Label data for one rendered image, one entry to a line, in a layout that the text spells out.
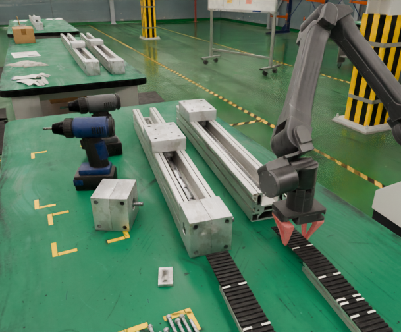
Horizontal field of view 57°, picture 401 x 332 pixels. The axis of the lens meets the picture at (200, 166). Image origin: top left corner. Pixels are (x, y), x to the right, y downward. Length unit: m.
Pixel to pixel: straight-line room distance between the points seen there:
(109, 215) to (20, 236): 0.23
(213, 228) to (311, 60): 0.46
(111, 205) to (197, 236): 0.23
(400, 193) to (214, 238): 0.49
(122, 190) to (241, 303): 0.41
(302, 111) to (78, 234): 0.61
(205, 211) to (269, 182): 0.18
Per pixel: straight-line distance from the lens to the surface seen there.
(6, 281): 0.90
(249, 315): 0.70
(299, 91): 0.87
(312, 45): 0.98
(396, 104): 1.11
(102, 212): 0.94
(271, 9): 6.39
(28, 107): 2.62
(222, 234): 0.85
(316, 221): 0.86
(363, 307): 0.77
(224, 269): 0.78
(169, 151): 1.18
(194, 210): 0.84
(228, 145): 1.26
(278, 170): 0.75
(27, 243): 0.99
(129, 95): 2.67
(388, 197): 1.08
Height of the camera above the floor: 1.33
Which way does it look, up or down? 26 degrees down
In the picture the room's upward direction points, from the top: straight up
